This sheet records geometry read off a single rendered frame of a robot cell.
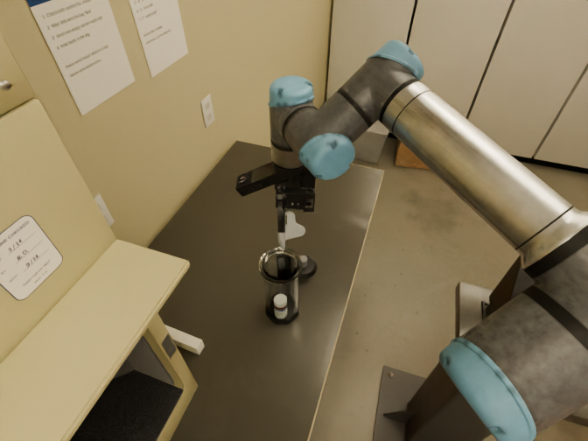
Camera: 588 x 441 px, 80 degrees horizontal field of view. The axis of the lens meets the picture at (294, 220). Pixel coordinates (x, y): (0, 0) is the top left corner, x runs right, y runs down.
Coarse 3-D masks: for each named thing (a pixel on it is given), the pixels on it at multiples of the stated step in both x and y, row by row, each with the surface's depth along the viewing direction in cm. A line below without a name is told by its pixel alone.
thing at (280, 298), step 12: (276, 252) 90; (288, 252) 90; (264, 264) 88; (276, 264) 94; (288, 264) 94; (300, 264) 87; (264, 276) 85; (276, 276) 98; (288, 276) 84; (264, 288) 94; (276, 288) 87; (288, 288) 88; (276, 300) 92; (288, 300) 92; (276, 312) 96; (288, 312) 97
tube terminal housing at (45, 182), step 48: (0, 144) 31; (48, 144) 35; (0, 192) 32; (48, 192) 36; (96, 240) 44; (0, 288) 34; (48, 288) 39; (0, 336) 35; (144, 336) 65; (192, 384) 85
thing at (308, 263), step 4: (300, 256) 109; (304, 256) 109; (308, 256) 113; (304, 260) 108; (308, 260) 112; (312, 260) 112; (304, 264) 109; (308, 264) 111; (312, 264) 111; (316, 264) 112; (304, 268) 110; (308, 268) 110; (312, 268) 110; (316, 268) 111; (304, 272) 108; (308, 272) 108; (312, 272) 109; (300, 276) 108; (304, 276) 108; (308, 276) 109
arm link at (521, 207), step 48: (384, 48) 50; (384, 96) 48; (432, 96) 46; (432, 144) 45; (480, 144) 42; (480, 192) 41; (528, 192) 39; (528, 240) 39; (576, 240) 35; (576, 288) 35
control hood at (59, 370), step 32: (128, 256) 45; (160, 256) 45; (96, 288) 42; (128, 288) 42; (160, 288) 42; (64, 320) 39; (96, 320) 39; (128, 320) 39; (32, 352) 37; (64, 352) 37; (96, 352) 37; (128, 352) 37; (0, 384) 34; (32, 384) 34; (64, 384) 34; (96, 384) 34; (0, 416) 32; (32, 416) 32; (64, 416) 32
